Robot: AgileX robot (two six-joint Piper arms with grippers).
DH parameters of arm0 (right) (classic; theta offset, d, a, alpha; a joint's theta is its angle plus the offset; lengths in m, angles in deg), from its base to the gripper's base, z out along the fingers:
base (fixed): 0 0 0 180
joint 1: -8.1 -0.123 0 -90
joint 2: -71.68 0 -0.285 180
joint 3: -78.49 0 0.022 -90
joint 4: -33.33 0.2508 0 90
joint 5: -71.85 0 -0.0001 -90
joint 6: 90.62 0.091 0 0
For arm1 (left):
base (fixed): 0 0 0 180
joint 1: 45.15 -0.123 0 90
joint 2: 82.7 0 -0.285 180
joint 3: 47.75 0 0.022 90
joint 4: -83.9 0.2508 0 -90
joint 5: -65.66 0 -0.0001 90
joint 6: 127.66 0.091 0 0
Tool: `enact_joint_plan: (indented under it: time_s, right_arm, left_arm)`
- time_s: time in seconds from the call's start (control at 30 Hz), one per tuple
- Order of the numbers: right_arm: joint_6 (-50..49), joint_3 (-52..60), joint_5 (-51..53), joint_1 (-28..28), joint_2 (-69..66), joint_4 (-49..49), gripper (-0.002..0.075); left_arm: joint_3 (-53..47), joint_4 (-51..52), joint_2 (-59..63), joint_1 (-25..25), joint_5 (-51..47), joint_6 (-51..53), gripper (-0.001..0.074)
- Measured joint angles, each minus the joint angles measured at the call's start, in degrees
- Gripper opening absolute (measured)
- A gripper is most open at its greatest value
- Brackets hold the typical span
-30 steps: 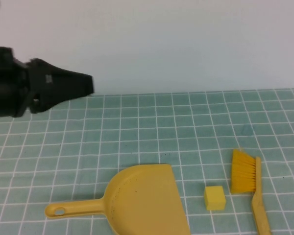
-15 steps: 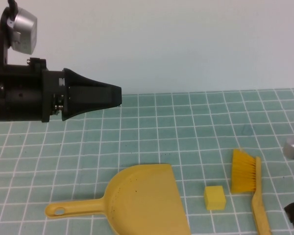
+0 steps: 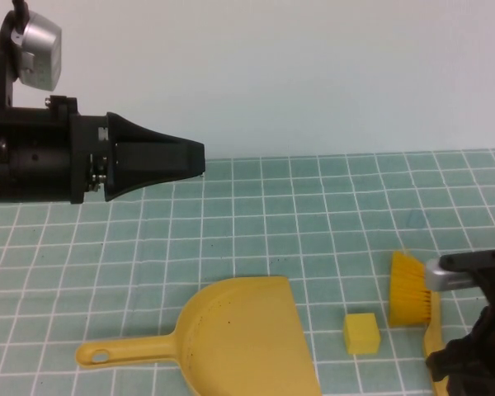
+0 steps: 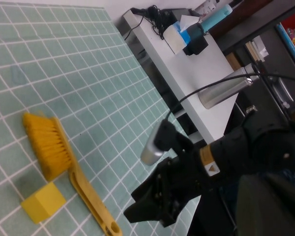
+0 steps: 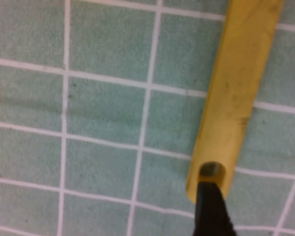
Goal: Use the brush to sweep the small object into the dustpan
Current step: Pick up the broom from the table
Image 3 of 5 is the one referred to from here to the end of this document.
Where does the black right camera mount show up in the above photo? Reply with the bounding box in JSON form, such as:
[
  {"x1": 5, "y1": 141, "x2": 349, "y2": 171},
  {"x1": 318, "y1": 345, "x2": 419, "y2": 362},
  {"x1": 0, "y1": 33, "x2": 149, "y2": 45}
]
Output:
[{"x1": 436, "y1": 249, "x2": 495, "y2": 306}]

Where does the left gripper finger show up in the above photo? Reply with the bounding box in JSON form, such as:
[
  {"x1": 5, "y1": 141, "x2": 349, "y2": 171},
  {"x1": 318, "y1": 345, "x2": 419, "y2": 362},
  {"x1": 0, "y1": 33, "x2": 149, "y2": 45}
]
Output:
[
  {"x1": 106, "y1": 111, "x2": 206, "y2": 160},
  {"x1": 105, "y1": 143, "x2": 206, "y2": 202}
]

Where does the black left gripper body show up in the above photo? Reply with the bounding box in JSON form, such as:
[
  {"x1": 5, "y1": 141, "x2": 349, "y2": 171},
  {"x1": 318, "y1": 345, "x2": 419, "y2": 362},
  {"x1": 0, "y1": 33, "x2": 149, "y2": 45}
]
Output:
[{"x1": 7, "y1": 97, "x2": 117, "y2": 205}]

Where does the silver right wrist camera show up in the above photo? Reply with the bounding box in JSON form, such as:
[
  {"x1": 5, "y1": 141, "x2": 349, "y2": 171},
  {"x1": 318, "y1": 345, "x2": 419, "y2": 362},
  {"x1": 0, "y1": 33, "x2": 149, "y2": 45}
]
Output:
[{"x1": 423, "y1": 263, "x2": 479, "y2": 292}]

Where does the yellow plastic dustpan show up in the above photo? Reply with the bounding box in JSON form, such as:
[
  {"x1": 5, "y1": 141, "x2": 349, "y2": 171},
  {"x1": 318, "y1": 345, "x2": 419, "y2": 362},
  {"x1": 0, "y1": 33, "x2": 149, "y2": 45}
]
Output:
[{"x1": 75, "y1": 275, "x2": 323, "y2": 396}]

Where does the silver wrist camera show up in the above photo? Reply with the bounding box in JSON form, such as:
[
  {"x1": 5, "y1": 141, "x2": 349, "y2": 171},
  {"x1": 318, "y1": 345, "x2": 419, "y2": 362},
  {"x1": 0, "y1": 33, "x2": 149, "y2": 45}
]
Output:
[
  {"x1": 12, "y1": 12, "x2": 63, "y2": 91},
  {"x1": 423, "y1": 263, "x2": 479, "y2": 292}
]

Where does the yellow foam cube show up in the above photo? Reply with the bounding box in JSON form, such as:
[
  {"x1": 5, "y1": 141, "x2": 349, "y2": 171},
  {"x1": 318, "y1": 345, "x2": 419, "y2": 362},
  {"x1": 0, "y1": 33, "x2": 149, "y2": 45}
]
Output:
[{"x1": 342, "y1": 312, "x2": 381, "y2": 355}]

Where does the green checked tablecloth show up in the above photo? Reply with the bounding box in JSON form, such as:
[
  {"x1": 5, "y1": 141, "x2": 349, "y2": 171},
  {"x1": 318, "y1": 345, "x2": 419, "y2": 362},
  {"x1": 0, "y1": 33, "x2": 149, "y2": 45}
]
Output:
[{"x1": 0, "y1": 148, "x2": 495, "y2": 396}]

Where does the yellow hand brush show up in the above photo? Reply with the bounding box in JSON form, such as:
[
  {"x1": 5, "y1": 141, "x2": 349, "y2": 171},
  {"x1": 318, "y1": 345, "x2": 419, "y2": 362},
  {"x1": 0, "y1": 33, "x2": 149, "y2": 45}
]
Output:
[{"x1": 387, "y1": 250, "x2": 450, "y2": 396}]

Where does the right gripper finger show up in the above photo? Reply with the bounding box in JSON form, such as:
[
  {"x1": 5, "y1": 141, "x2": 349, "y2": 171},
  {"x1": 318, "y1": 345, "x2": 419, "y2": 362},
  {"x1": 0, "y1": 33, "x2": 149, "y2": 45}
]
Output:
[
  {"x1": 447, "y1": 362, "x2": 492, "y2": 396},
  {"x1": 425, "y1": 342, "x2": 463, "y2": 381}
]

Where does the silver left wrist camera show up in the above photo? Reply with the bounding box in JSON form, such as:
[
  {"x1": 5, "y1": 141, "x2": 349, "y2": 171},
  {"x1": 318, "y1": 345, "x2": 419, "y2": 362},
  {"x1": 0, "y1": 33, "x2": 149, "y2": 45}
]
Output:
[{"x1": 12, "y1": 12, "x2": 63, "y2": 91}]

